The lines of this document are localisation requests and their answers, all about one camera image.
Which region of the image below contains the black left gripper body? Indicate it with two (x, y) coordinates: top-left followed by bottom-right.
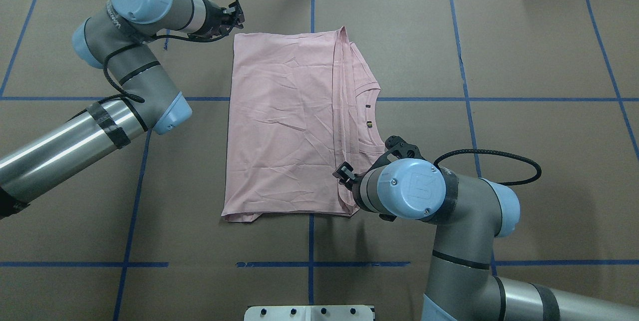
(202, 0), (239, 39)

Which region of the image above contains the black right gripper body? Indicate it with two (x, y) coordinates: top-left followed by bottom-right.
(349, 169), (373, 207)

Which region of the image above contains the pink Snoopy t-shirt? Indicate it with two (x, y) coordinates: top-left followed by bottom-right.
(222, 27), (385, 223)

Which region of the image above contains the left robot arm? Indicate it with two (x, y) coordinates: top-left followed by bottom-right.
(0, 0), (245, 218)

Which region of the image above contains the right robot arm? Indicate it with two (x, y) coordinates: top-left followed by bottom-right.
(333, 159), (639, 321)

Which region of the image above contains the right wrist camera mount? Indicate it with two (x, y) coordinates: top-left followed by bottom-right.
(369, 135), (425, 171)

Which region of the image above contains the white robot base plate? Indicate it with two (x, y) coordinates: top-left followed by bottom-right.
(244, 305), (376, 321)

